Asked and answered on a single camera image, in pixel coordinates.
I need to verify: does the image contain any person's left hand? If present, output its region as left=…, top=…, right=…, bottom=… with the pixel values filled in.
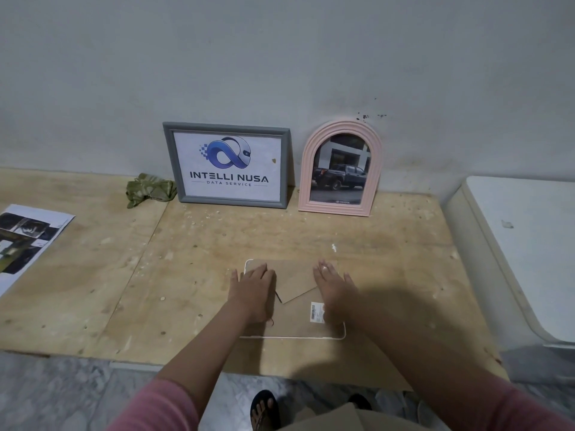
left=228, top=264, right=276, bottom=327

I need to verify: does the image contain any person's right hand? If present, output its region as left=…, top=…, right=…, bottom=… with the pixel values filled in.
left=313, top=260, right=361, bottom=327

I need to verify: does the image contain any white frame with cardboard back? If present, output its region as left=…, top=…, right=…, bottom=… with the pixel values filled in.
left=239, top=259, right=347, bottom=341

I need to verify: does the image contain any person's right forearm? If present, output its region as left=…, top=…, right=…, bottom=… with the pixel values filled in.
left=330, top=309, right=517, bottom=400

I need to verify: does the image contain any person's left forearm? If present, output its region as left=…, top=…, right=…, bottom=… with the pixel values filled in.
left=155, top=312, right=269, bottom=393

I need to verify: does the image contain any green crumpled cloth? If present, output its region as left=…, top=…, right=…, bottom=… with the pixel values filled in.
left=126, top=173, right=178, bottom=209

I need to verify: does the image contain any person's left foot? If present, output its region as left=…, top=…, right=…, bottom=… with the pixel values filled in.
left=252, top=398, right=276, bottom=431

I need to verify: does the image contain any pink left sleeve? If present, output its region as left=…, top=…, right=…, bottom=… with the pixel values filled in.
left=105, top=379, right=199, bottom=431

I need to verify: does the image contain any pink sleeve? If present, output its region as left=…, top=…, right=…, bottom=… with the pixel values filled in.
left=105, top=379, right=199, bottom=431
left=458, top=374, right=575, bottom=431

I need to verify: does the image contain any white cabinet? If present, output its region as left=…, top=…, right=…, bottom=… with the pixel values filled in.
left=442, top=176, right=575, bottom=385

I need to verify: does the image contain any printed paper sheet with photos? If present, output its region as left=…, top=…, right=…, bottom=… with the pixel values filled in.
left=0, top=204, right=76, bottom=298

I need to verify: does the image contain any pink right sleeve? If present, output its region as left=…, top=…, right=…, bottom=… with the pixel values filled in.
left=458, top=374, right=575, bottom=431

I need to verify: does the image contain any pink arched frame with car photo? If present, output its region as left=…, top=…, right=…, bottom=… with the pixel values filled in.
left=298, top=120, right=383, bottom=217

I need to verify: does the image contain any grey picture frame with logo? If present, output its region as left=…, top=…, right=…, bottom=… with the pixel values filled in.
left=163, top=122, right=291, bottom=210

